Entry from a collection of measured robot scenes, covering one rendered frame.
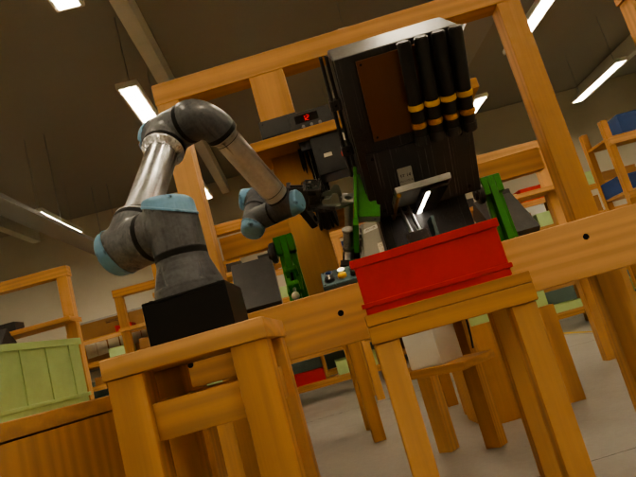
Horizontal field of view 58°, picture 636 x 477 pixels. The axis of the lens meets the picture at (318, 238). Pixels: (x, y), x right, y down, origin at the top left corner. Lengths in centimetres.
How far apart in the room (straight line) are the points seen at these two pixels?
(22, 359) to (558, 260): 134
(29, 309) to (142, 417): 1196
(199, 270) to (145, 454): 37
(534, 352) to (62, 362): 113
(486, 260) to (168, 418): 69
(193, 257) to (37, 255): 1196
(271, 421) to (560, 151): 161
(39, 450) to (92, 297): 1128
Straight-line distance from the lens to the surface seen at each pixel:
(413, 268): 122
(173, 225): 126
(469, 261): 122
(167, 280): 124
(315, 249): 217
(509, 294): 121
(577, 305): 960
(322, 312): 154
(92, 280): 1265
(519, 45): 247
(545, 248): 161
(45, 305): 1295
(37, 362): 157
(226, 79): 242
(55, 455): 140
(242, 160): 166
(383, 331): 117
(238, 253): 230
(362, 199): 182
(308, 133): 215
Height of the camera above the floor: 77
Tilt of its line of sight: 10 degrees up
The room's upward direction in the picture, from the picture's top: 16 degrees counter-clockwise
